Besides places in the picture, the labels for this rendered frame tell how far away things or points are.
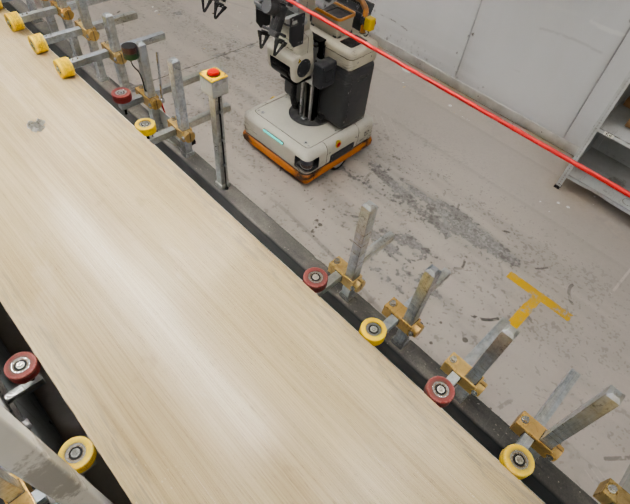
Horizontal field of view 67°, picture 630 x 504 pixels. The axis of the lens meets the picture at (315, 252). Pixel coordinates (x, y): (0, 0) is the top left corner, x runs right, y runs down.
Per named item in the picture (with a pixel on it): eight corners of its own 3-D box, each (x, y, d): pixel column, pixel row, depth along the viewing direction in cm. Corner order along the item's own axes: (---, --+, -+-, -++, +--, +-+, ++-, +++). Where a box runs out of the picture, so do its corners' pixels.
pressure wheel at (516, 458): (517, 490, 126) (537, 480, 117) (487, 482, 126) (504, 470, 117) (516, 460, 131) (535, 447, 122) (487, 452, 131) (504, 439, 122)
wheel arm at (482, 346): (498, 321, 160) (503, 315, 157) (506, 328, 159) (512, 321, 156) (420, 405, 139) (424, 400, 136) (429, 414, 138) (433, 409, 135)
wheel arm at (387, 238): (387, 236, 181) (389, 229, 178) (393, 241, 180) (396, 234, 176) (304, 298, 160) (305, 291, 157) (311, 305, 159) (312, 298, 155)
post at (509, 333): (451, 394, 158) (510, 321, 121) (460, 402, 157) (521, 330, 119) (445, 401, 156) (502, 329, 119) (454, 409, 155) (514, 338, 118)
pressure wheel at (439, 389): (439, 422, 135) (451, 407, 126) (413, 410, 137) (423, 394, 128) (446, 398, 140) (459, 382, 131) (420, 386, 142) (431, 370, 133)
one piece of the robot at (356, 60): (307, 95, 343) (318, -30, 279) (363, 131, 322) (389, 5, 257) (273, 112, 327) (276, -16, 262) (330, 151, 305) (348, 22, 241)
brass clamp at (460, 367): (449, 357, 150) (455, 350, 146) (485, 387, 145) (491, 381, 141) (438, 369, 147) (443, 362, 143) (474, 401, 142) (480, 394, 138)
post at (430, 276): (395, 343, 168) (432, 261, 131) (402, 350, 167) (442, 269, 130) (388, 349, 166) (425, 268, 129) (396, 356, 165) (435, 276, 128)
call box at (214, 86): (217, 86, 171) (215, 65, 165) (229, 94, 168) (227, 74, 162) (201, 92, 167) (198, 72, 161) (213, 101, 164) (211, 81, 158)
